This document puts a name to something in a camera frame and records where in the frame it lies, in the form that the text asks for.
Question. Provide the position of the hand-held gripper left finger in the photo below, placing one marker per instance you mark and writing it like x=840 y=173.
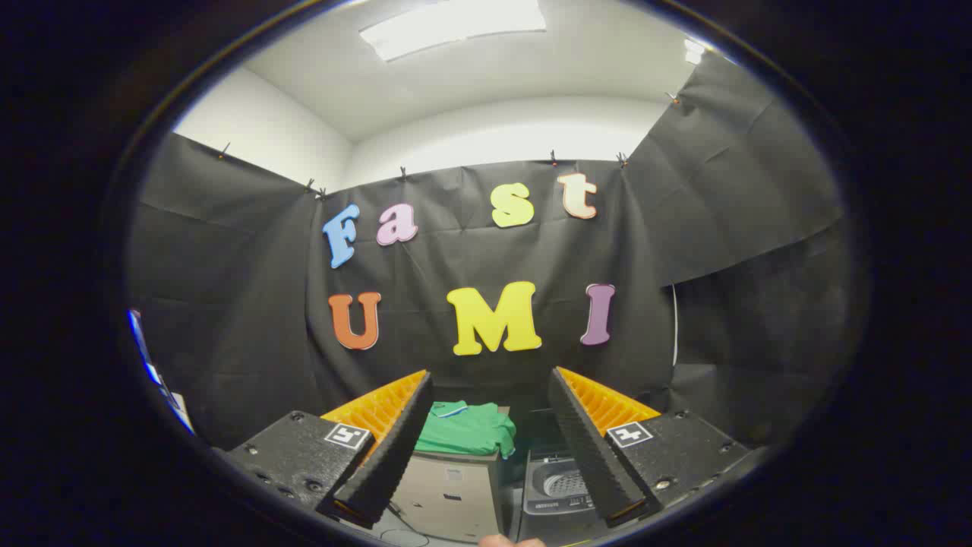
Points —
x=387 y=456

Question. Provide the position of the green polo shirt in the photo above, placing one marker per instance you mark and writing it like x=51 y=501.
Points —
x=467 y=430

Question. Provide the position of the grey washing machine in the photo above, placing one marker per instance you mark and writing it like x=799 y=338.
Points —
x=553 y=488

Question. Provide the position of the small ceiling light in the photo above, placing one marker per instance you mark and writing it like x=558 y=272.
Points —
x=693 y=51

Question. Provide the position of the beige cabinet with grey top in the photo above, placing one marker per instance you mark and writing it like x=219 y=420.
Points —
x=448 y=494

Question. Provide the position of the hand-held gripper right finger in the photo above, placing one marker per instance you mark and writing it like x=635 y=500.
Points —
x=592 y=456

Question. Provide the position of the ceiling light panel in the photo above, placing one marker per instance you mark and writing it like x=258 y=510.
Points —
x=452 y=26

